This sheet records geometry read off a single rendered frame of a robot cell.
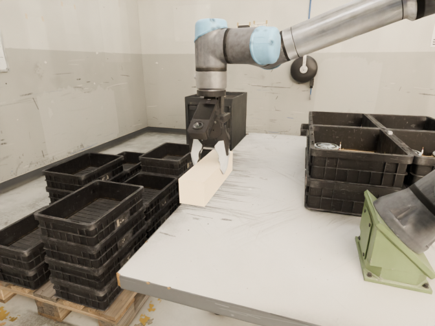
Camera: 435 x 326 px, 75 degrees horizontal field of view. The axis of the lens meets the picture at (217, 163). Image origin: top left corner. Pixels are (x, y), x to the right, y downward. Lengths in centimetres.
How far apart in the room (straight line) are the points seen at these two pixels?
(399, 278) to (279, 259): 28
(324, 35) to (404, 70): 389
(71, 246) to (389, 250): 114
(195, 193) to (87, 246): 76
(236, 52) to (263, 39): 6
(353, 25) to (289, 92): 378
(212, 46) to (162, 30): 441
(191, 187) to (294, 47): 41
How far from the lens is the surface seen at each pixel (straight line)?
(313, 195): 105
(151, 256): 83
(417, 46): 463
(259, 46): 64
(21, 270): 172
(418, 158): 104
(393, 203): 79
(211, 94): 69
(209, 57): 68
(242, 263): 79
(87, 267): 140
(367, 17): 75
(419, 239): 79
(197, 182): 63
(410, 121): 184
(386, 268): 81
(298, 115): 454
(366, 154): 100
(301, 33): 75
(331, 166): 101
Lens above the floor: 120
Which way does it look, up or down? 19 degrees down
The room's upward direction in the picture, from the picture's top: straight up
